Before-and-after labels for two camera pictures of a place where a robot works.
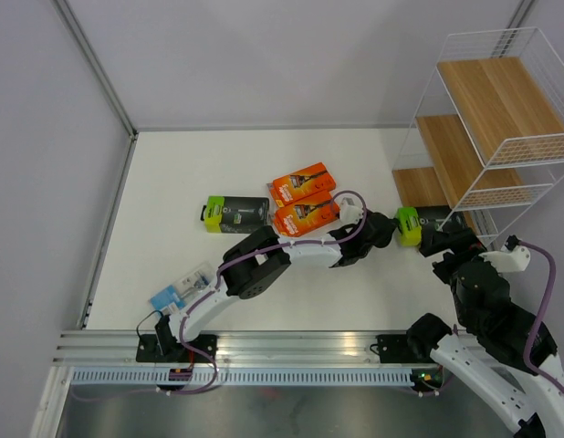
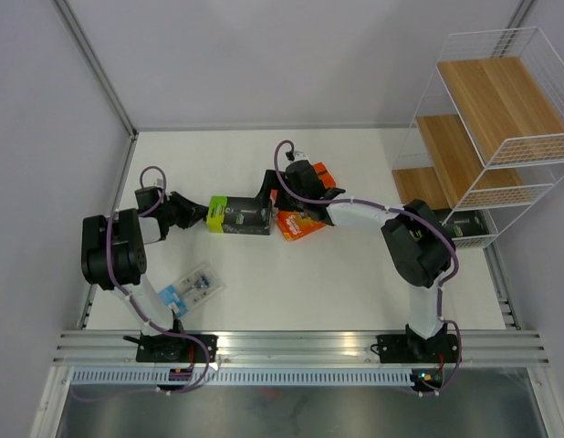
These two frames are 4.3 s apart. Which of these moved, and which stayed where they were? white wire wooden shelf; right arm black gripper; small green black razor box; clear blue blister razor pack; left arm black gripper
Moved: right arm black gripper; left arm black gripper
Stayed: small green black razor box; clear blue blister razor pack; white wire wooden shelf
